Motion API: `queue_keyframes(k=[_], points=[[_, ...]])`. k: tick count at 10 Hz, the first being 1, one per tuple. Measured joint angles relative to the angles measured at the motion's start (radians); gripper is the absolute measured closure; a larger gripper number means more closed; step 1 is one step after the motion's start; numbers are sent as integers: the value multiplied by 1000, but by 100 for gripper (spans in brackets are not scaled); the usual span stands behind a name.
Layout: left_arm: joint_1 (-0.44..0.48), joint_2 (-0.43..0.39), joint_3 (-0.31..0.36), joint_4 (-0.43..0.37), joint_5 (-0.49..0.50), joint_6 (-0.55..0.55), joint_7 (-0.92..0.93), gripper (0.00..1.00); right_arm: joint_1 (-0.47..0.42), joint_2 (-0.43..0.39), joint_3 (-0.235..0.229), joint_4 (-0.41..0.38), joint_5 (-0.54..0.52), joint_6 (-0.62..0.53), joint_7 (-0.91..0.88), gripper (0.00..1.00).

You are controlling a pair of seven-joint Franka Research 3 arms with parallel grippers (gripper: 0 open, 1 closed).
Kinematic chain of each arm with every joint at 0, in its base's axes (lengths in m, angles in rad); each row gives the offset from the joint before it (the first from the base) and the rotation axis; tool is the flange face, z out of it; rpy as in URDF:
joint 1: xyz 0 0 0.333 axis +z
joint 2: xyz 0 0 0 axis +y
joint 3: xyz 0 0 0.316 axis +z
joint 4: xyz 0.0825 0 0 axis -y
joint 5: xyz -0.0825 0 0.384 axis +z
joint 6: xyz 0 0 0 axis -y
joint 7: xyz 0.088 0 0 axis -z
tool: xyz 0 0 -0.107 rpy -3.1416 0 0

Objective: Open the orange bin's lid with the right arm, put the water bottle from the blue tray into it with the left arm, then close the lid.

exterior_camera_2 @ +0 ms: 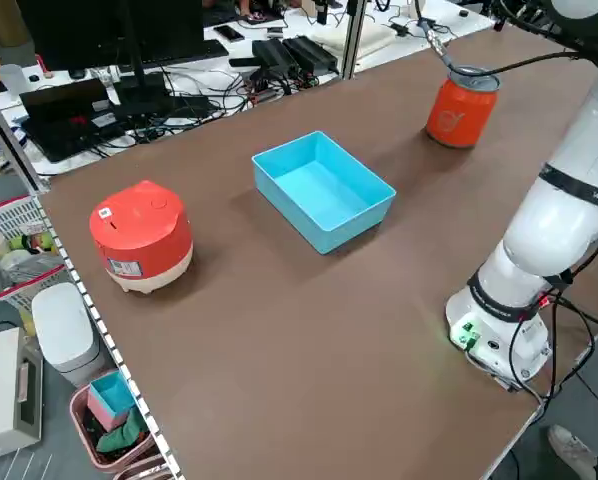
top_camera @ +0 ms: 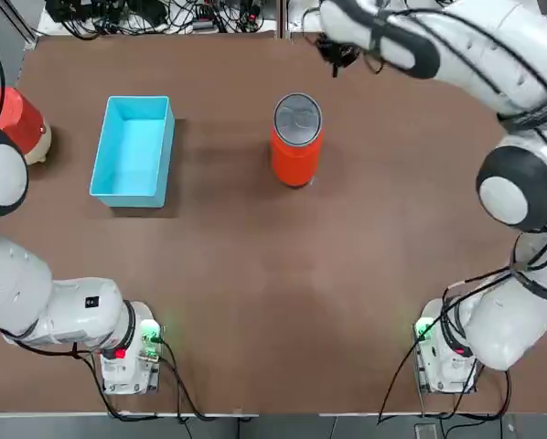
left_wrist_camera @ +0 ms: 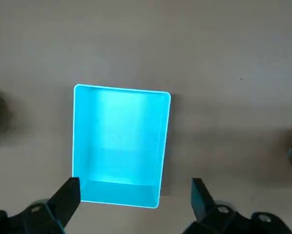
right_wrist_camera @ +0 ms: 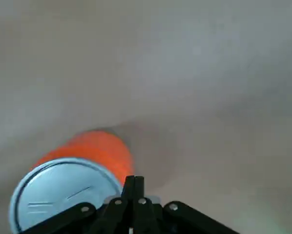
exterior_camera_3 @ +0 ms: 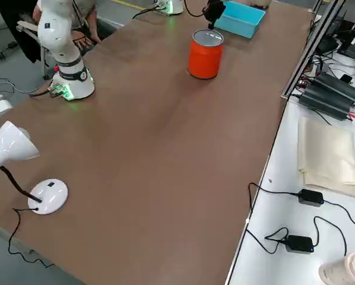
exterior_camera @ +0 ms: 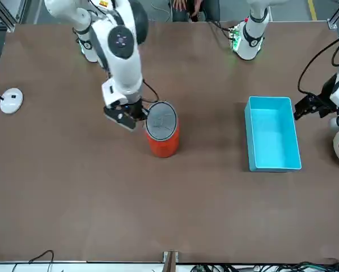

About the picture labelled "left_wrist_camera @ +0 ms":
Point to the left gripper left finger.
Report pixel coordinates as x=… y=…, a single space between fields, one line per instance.
x=43 y=217

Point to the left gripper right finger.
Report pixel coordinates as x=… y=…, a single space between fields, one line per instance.
x=216 y=219

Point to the blue plastic tray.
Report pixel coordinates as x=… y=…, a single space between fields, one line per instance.
x=119 y=134

